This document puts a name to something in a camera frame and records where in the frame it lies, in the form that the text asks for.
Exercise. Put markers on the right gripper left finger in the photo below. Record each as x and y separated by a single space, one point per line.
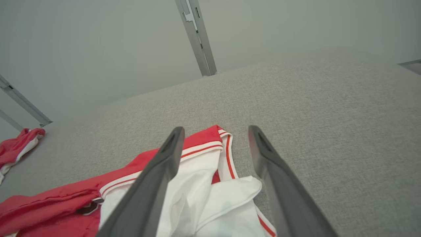
154 191

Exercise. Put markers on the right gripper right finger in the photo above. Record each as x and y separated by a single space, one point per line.
283 197

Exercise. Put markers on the red jersey with white sleeves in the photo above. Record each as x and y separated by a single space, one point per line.
227 204

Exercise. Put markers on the red shorts with white trim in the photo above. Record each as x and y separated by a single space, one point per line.
16 146

